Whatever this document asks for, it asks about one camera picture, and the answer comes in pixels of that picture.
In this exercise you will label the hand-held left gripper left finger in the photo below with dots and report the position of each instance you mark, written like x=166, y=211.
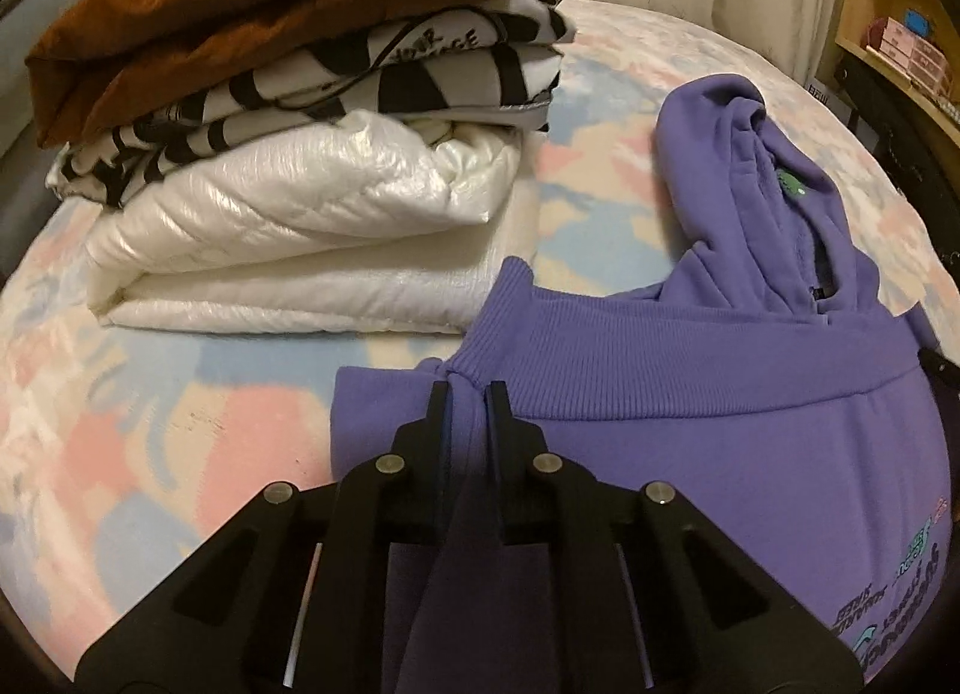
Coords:
x=439, y=431

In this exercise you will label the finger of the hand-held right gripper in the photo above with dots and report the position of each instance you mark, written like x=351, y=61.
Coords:
x=941, y=371

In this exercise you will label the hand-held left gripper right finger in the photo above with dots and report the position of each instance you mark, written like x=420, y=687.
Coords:
x=499, y=431

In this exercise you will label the purple zip hoodie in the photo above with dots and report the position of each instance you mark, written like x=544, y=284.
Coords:
x=675, y=424

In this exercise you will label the white quilted jacket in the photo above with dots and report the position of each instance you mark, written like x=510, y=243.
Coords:
x=300, y=236

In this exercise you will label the pastel cat print blanket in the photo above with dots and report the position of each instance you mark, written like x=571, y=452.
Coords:
x=187, y=424

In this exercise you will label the white labelled box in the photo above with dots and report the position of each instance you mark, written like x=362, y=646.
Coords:
x=817, y=97

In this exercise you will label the pink drawer organizer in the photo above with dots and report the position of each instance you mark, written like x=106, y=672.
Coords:
x=915, y=56

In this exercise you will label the small blue box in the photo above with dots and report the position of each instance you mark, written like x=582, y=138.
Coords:
x=919, y=20

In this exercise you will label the black white striped garment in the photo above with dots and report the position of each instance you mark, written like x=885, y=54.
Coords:
x=450, y=71

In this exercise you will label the brown folded garment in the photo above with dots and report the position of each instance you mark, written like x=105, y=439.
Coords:
x=225, y=3

